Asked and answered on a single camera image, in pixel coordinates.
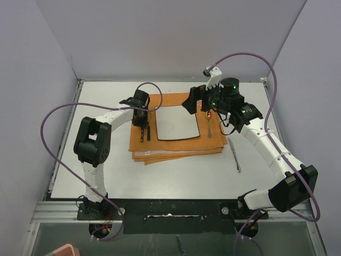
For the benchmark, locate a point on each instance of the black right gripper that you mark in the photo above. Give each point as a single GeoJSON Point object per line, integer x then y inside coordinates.
{"type": "Point", "coordinates": [197, 94]}

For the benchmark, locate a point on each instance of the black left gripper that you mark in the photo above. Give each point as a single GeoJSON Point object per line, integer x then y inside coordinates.
{"type": "Point", "coordinates": [142, 122]}

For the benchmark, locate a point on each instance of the copper spoon ornate handle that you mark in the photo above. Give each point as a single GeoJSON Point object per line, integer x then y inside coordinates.
{"type": "Point", "coordinates": [208, 117]}

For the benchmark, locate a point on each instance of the silver metal fork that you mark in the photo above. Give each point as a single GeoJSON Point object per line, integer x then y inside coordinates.
{"type": "Point", "coordinates": [142, 135]}

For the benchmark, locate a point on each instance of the gold fork black handle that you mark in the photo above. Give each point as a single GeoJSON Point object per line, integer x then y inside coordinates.
{"type": "Point", "coordinates": [148, 128]}

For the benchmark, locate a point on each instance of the white square plate black rim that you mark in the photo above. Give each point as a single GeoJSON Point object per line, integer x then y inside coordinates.
{"type": "Point", "coordinates": [175, 123]}

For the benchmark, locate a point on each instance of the orange cloth placemat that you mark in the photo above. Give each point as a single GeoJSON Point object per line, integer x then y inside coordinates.
{"type": "Point", "coordinates": [156, 150]}

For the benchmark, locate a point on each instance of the silver table knife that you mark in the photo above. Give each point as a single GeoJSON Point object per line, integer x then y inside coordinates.
{"type": "Point", "coordinates": [234, 155]}

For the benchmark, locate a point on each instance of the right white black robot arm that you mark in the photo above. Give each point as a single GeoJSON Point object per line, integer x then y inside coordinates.
{"type": "Point", "coordinates": [296, 181]}

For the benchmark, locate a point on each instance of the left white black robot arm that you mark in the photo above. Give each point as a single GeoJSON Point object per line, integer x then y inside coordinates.
{"type": "Point", "coordinates": [93, 142]}

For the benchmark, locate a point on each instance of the pink box corner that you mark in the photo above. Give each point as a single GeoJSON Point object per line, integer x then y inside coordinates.
{"type": "Point", "coordinates": [66, 250]}

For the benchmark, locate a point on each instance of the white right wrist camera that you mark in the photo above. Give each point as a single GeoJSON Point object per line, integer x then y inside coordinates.
{"type": "Point", "coordinates": [214, 75]}

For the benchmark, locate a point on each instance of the aluminium right side rail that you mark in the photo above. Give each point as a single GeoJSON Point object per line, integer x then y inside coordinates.
{"type": "Point", "coordinates": [286, 116]}

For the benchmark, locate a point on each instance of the aluminium left side rail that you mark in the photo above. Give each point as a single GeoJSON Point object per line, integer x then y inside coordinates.
{"type": "Point", "coordinates": [66, 133]}

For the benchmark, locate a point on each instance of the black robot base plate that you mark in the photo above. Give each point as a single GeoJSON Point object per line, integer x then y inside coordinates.
{"type": "Point", "coordinates": [170, 216]}

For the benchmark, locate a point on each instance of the aluminium front frame rail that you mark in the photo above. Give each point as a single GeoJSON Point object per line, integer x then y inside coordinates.
{"type": "Point", "coordinates": [66, 212]}

